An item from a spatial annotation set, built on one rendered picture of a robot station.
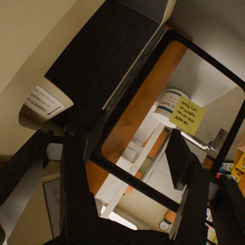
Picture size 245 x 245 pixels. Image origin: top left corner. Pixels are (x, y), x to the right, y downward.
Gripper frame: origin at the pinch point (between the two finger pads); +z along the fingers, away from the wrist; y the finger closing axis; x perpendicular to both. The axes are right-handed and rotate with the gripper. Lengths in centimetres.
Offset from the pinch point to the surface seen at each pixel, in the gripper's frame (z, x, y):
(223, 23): 33.2, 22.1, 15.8
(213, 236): 240, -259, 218
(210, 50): 42.5, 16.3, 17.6
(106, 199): 103, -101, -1
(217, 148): 24.3, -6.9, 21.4
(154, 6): 30.8, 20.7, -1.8
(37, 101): 3.7, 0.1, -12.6
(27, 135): -1.3, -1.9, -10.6
